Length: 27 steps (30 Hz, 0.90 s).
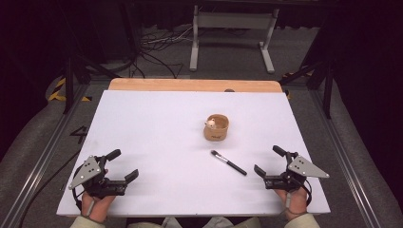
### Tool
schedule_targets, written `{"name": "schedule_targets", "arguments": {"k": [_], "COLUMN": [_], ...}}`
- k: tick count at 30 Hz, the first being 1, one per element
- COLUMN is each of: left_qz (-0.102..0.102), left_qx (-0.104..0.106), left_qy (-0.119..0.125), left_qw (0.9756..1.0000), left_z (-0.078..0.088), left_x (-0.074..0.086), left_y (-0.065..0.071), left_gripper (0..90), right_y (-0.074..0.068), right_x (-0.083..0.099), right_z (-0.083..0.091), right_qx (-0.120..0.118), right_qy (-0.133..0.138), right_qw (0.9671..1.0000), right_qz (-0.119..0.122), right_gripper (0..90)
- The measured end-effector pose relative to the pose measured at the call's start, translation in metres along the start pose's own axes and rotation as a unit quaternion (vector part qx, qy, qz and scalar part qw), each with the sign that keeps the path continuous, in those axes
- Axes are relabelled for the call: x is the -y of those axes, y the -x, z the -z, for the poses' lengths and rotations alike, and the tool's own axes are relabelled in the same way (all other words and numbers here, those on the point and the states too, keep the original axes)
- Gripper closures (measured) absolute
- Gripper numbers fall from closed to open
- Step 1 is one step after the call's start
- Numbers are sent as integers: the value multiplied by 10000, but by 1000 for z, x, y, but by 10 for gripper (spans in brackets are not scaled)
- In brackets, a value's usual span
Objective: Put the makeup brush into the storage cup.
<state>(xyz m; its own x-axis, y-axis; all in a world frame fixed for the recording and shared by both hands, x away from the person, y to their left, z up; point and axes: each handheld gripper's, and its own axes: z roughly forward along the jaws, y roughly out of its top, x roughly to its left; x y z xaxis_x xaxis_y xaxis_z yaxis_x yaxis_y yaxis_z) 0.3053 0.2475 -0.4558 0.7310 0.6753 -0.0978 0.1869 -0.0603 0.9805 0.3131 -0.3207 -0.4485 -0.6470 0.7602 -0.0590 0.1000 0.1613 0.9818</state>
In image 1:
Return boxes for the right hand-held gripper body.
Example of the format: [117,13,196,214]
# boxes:
[263,151,331,193]

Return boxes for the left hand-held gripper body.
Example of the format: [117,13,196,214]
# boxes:
[68,155,127,200]

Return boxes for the black makeup brush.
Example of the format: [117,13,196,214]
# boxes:
[210,149,248,177]

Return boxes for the brown round holder cup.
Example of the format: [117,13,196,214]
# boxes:
[202,113,230,143]

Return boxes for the person's right hand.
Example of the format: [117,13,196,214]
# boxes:
[274,187,308,221]

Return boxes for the person's left hand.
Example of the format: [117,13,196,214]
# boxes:
[81,191,117,223]

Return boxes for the white board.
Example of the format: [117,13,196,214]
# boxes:
[56,89,332,218]

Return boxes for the black tripod stand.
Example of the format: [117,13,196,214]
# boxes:
[279,58,336,120]
[58,0,122,115]

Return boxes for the yellow black floor tape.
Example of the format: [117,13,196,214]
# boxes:
[281,69,315,99]
[47,77,93,103]

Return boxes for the wooden table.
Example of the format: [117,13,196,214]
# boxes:
[107,78,283,93]

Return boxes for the white metal stand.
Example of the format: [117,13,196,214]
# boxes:
[189,4,280,74]

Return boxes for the right hand-held gripper cable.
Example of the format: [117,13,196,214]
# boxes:
[297,179,314,207]

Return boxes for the hand-held gripper cable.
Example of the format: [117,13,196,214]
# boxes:
[297,179,314,207]
[18,150,84,228]

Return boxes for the left hand-held gripper cable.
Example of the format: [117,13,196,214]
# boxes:
[18,150,84,228]

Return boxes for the aluminium floor rail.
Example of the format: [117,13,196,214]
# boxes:
[0,84,91,228]
[308,89,386,228]

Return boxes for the bundle of floor cables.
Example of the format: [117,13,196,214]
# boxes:
[131,27,194,80]

